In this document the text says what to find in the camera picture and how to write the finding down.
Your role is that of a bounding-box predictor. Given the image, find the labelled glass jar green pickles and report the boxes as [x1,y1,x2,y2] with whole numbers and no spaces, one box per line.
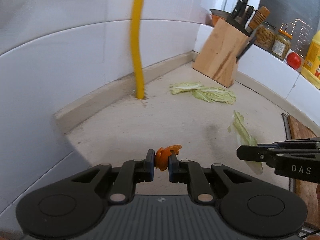
[271,29,293,60]

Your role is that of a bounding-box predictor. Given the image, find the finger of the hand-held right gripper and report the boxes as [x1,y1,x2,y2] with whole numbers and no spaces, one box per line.
[236,144,278,167]
[256,137,320,155]

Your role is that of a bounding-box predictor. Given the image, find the wooden handle knife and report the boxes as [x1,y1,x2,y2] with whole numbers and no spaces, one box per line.
[247,6,270,32]

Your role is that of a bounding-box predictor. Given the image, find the black scissors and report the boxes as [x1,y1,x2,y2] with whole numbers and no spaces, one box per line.
[235,30,258,64]

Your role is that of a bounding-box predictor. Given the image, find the ribbed black handle knife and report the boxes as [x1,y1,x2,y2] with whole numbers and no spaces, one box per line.
[241,5,255,27]

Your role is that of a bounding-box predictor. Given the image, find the yellow detergent bottle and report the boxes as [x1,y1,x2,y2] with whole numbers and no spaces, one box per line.
[301,30,320,89]

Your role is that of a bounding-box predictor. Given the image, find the window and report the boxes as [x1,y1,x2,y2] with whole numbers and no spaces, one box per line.
[262,0,320,55]

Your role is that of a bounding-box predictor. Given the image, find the orange peel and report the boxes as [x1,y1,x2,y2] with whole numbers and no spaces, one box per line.
[154,144,183,172]

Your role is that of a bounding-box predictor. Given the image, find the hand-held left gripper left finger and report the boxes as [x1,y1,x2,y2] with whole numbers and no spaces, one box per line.
[71,149,156,204]

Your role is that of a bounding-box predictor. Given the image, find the yellow pipe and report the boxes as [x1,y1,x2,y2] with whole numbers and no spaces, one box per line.
[130,0,148,99]

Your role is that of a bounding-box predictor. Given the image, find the large pale cabbage leaf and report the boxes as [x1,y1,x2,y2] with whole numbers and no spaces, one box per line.
[192,87,237,105]

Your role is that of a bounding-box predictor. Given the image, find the narrow pale cabbage leaf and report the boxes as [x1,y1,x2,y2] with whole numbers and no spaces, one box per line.
[227,110,264,176]

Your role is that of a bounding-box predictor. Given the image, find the wooden knife block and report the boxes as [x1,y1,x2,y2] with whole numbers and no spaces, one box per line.
[192,18,252,88]

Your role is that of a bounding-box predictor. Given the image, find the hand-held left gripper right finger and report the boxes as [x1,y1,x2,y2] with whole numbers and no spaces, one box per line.
[168,153,250,204]

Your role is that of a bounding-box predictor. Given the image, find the metal tray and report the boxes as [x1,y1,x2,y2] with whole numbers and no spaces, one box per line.
[281,112,297,193]

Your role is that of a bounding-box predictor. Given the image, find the small pale cabbage leaf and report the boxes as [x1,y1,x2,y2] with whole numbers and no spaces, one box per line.
[170,81,204,95]

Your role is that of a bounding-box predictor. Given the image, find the red tomato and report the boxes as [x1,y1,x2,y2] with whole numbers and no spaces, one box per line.
[286,52,302,68]

